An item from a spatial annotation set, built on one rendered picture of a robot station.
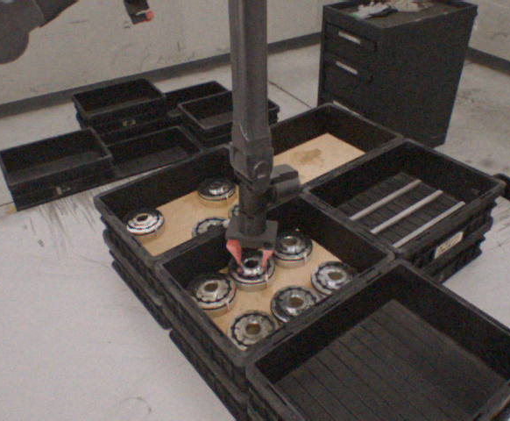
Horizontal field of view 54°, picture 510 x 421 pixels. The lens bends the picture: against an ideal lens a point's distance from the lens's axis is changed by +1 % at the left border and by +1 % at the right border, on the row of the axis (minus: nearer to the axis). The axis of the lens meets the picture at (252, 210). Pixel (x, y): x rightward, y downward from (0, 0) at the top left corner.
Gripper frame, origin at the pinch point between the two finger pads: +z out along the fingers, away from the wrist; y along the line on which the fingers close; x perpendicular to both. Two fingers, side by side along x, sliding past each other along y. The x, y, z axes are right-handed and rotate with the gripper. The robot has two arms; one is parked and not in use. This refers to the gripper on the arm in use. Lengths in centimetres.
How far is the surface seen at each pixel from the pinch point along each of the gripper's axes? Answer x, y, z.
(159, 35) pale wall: -301, 118, 49
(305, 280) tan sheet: 0.0, -12.0, 3.8
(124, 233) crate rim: 0.9, 27.7, -4.7
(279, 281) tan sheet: 1.3, -6.4, 4.1
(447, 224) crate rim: -10.4, -41.0, -7.3
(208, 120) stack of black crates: -138, 42, 37
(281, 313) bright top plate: 12.7, -8.0, 1.4
